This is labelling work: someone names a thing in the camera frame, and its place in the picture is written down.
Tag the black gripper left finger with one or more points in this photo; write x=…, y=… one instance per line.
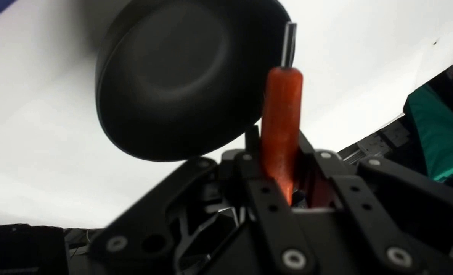
x=208, y=217

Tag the orange handled screwdriver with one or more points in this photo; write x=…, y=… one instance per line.
x=281, y=118

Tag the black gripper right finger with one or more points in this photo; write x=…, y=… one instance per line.
x=374, y=217

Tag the teal green cloth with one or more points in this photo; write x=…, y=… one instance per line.
x=434, y=124

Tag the black bowl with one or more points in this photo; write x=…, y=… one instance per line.
x=181, y=78

